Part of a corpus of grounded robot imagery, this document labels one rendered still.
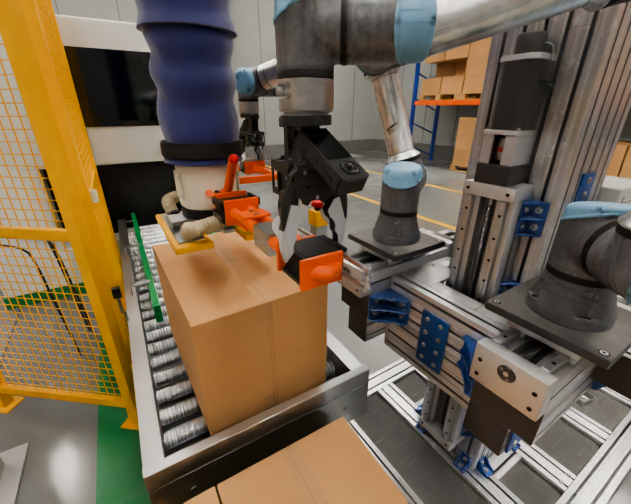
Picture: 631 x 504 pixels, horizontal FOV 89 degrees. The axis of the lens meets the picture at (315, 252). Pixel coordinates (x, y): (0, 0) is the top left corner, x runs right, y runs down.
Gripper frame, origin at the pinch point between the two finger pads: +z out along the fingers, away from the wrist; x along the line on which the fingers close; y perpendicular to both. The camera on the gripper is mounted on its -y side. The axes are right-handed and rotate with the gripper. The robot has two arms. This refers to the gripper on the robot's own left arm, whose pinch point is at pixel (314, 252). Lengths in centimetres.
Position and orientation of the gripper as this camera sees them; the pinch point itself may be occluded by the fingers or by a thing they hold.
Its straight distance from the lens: 51.2
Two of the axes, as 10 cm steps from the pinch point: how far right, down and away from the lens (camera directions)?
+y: -5.2, -3.4, 7.8
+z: 0.1, 9.1, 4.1
